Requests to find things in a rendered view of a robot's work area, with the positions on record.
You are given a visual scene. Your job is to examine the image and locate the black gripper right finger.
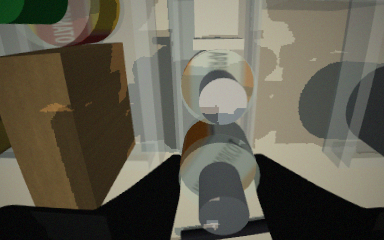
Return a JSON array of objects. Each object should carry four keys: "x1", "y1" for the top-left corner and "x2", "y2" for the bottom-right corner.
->
[{"x1": 254, "y1": 153, "x2": 384, "y2": 240}]

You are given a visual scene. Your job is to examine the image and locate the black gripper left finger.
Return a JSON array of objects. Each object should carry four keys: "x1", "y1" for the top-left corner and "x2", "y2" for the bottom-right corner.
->
[{"x1": 0, "y1": 155, "x2": 181, "y2": 240}]

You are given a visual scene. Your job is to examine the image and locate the black rod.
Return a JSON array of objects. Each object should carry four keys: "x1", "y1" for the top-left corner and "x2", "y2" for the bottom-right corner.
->
[{"x1": 180, "y1": 219, "x2": 269, "y2": 240}]

